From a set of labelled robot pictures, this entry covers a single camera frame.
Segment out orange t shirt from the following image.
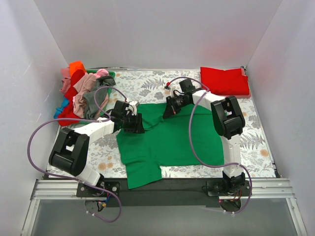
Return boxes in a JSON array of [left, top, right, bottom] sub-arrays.
[[69, 61, 86, 76]]

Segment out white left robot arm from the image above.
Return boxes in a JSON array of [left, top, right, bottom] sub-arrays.
[[49, 101, 144, 197]]

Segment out green t shirt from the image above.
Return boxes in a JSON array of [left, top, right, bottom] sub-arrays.
[[117, 103, 224, 189]]

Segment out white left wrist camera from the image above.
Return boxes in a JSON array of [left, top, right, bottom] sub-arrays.
[[127, 101, 139, 116]]

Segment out crumpled red t shirt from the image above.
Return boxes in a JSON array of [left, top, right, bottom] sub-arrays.
[[58, 70, 85, 119]]

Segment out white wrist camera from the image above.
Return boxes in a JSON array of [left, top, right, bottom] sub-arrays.
[[164, 82, 175, 97], [127, 101, 139, 116]]

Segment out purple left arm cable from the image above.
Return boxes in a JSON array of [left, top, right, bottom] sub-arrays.
[[27, 86, 131, 223]]

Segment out aluminium frame rail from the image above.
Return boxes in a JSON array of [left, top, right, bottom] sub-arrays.
[[22, 178, 307, 236]]

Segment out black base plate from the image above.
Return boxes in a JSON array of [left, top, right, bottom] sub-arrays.
[[76, 178, 252, 208]]

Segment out blue t shirt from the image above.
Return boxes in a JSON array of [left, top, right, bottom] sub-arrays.
[[53, 97, 69, 119]]

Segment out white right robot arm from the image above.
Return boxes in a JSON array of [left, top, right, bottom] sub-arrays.
[[163, 76, 246, 196]]

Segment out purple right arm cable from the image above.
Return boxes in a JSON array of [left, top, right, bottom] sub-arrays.
[[166, 77, 253, 214]]

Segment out green laundry basket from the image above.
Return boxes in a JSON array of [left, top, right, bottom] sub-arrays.
[[87, 68, 115, 109]]

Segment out grey t shirt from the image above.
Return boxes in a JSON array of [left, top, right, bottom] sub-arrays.
[[83, 75, 116, 119]]

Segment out folded red t shirt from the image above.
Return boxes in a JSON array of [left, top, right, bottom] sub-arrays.
[[200, 67, 251, 97]]

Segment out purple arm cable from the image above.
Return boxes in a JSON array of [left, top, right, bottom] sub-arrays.
[[27, 86, 131, 223], [166, 77, 253, 214]]

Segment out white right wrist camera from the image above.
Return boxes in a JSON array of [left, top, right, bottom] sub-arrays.
[[164, 82, 175, 97]]

